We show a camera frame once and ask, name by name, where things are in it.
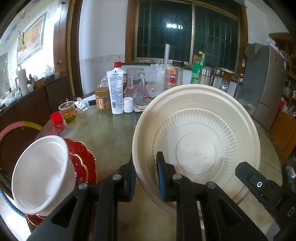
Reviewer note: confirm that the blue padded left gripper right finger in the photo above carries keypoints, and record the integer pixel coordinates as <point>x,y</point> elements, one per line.
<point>203,210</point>

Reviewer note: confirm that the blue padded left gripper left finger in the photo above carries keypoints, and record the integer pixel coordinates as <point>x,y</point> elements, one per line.
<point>90,212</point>

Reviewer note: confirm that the large red scalloped plate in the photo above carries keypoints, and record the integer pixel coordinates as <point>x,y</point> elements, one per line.
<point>84,162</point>

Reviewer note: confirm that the large white foam bowl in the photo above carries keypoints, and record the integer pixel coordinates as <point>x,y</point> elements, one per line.
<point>43,176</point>

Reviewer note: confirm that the large cream plastic bowl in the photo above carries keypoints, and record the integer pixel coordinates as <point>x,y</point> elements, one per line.
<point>203,132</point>

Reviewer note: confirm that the red cigarette box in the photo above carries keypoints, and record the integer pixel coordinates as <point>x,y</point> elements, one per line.
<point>57,119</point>

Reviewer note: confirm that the plastic cup of tea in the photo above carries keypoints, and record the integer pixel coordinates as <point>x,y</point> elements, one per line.
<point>67,110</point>

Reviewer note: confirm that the peanut butter jar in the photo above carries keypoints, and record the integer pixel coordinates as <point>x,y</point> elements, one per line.
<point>102,98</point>

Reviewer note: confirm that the small white pill bottle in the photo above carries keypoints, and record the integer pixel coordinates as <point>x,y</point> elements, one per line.
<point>128,104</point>

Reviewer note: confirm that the brown book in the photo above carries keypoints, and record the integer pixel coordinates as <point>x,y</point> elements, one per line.
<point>142,104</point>

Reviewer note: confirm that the clear glass pitcher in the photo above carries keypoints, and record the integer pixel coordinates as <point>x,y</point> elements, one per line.
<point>136,84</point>

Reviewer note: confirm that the grey refrigerator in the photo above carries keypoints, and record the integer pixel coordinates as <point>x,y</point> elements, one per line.
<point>262,86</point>

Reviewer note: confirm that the white lotion tube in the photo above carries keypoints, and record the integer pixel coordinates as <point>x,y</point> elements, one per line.
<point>115,83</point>

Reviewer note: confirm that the stainless steel thermos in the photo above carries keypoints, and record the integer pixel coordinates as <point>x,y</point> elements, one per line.
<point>204,76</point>

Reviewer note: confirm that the clear plastic bag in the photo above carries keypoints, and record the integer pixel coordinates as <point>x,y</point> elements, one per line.
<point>156,81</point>

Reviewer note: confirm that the red cap liquor bottle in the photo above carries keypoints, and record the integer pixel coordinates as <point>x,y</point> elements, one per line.
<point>118,65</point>

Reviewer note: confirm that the amber sauce bottle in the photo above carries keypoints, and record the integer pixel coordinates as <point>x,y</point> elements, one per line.
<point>171,76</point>

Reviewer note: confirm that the green soda bottle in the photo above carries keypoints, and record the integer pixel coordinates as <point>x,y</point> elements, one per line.
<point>198,64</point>

